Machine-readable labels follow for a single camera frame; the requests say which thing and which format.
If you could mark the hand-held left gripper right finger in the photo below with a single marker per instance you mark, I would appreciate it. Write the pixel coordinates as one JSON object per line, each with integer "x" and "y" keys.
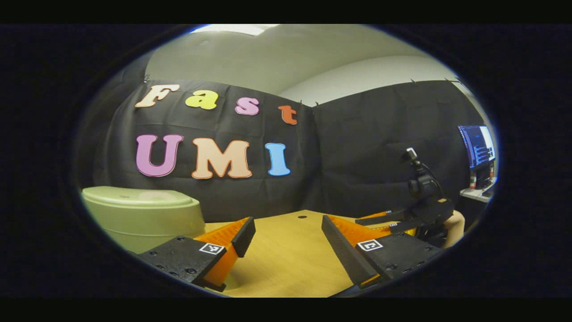
{"x": 344, "y": 257}

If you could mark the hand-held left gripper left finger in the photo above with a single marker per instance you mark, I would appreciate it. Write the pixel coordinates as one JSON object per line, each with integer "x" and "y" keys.
{"x": 243, "y": 237}

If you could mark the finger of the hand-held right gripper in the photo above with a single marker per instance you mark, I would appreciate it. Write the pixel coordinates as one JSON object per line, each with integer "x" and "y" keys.
{"x": 402, "y": 226}
{"x": 380, "y": 218}

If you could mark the green desktop garbage bin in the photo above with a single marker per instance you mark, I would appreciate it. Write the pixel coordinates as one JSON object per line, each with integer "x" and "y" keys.
{"x": 143, "y": 219}

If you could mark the wooden desktop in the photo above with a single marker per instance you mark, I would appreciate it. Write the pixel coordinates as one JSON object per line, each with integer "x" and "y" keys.
{"x": 290, "y": 264}

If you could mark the white side desk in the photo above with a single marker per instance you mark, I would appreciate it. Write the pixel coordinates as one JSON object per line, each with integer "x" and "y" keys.
{"x": 476, "y": 193}

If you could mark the computer monitor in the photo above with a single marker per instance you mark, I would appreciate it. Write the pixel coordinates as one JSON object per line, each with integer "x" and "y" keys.
{"x": 478, "y": 145}

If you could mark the ceiling light panel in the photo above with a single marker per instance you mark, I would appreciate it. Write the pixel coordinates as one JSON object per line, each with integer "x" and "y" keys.
{"x": 237, "y": 29}

